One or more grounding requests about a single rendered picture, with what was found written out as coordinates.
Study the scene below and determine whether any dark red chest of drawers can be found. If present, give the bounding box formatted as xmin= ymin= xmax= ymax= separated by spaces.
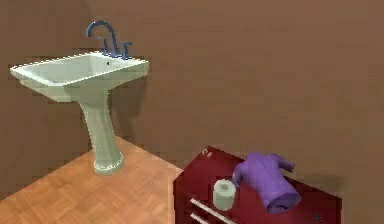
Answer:
xmin=172 ymin=144 xmax=343 ymax=224

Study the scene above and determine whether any white toilet paper roll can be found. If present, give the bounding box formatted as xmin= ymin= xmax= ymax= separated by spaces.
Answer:
xmin=212 ymin=178 xmax=237 ymax=212

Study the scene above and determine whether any purple shirt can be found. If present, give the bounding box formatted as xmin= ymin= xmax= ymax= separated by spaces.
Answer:
xmin=231 ymin=151 xmax=302 ymax=215

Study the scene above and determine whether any blue sink faucet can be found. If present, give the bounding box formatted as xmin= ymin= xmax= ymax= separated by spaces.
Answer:
xmin=85 ymin=20 xmax=134 ymax=61

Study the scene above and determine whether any white pedestal sink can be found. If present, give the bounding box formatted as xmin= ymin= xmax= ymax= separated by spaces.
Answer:
xmin=9 ymin=51 xmax=151 ymax=177

